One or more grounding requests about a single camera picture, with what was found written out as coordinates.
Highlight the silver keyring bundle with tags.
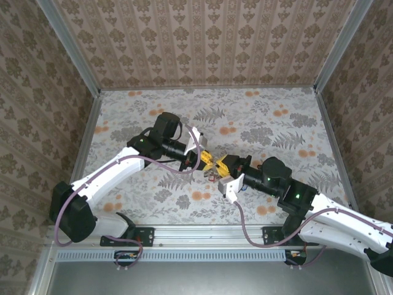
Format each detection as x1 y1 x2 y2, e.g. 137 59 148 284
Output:
204 168 220 184

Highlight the floral table mat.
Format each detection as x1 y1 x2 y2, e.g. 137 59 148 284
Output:
70 88 354 226

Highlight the grey metal panel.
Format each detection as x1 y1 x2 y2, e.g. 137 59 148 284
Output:
45 261 380 295

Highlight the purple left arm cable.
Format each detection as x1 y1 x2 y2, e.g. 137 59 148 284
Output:
55 124 203 272

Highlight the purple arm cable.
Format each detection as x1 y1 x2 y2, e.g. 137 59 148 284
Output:
55 124 203 272
233 199 393 268

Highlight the aluminium back rail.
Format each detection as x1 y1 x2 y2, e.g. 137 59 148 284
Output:
99 85 317 92

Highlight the aluminium side rail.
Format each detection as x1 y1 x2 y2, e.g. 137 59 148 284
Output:
29 92 104 295
314 88 393 295

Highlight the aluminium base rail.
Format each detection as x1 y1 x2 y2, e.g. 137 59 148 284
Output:
44 224 308 248

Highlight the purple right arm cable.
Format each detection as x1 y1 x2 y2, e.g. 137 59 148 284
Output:
233 199 393 268

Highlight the grey slotted cable duct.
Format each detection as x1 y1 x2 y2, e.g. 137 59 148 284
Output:
56 249 288 262

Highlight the small wire connector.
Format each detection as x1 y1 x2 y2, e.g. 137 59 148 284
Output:
115 250 145 267
285 249 309 266

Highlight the aluminium frame post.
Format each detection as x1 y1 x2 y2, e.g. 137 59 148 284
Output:
36 0 102 96
313 0 374 93

